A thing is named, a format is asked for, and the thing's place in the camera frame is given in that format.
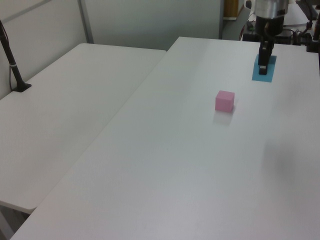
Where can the black Franka gripper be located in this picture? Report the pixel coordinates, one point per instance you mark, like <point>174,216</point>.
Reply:
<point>270,26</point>

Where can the blue cube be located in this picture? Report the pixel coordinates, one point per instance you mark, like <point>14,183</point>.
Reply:
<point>272,71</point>

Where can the silver Franka robot arm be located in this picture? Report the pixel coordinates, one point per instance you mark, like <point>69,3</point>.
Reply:
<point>271,6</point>

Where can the pink cube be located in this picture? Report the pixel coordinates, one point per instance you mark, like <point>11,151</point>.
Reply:
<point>224,101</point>

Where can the small black box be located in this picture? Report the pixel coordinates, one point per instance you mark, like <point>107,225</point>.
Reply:
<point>250,37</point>

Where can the black electronics box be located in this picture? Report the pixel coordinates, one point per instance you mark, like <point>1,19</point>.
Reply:
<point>286,37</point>

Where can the black clamp stand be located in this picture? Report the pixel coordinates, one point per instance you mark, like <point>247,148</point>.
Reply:
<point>313,42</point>

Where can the white paper sheet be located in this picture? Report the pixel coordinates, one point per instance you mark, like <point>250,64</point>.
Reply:
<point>296,15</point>

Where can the yellow wooden board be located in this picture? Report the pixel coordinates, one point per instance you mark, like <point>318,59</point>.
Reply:
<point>230,8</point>

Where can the black keyboard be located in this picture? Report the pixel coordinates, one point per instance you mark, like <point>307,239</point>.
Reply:
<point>306,8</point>

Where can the white zip tie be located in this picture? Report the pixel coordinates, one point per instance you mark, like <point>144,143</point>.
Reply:
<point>13,65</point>

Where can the grey partition post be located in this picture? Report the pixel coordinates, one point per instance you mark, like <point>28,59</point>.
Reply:
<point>221,20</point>

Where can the black camera stand pole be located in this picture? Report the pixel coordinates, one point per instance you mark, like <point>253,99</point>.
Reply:
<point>11,60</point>

